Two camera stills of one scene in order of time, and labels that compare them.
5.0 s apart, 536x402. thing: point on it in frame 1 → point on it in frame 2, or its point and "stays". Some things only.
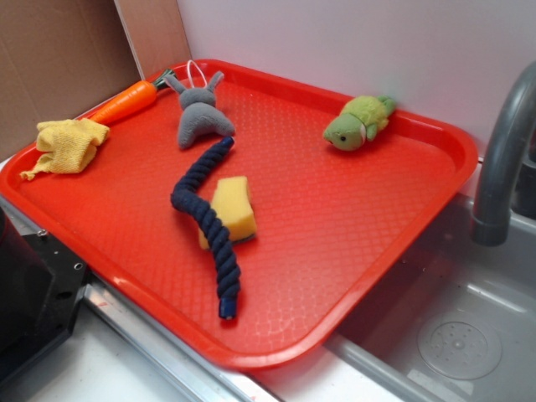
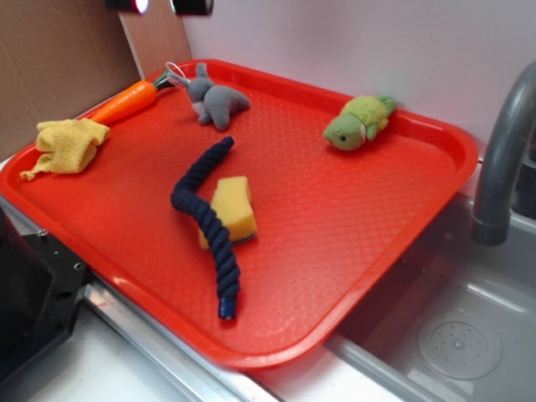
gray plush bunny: (199, 111) → (211, 102)
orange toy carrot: (131, 98) stays
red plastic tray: (241, 214) stays
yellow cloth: (69, 145) stays
